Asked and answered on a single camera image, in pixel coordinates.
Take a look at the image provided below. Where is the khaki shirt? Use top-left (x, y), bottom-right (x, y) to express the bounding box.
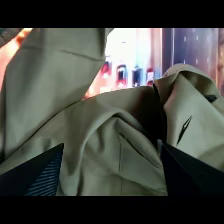
top-left (0, 28), bottom-right (224, 197)

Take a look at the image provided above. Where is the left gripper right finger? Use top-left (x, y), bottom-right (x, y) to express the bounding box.
top-left (160, 142), bottom-right (224, 197)

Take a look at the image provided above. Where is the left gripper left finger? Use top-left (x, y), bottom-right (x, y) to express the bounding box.
top-left (0, 143), bottom-right (65, 197)

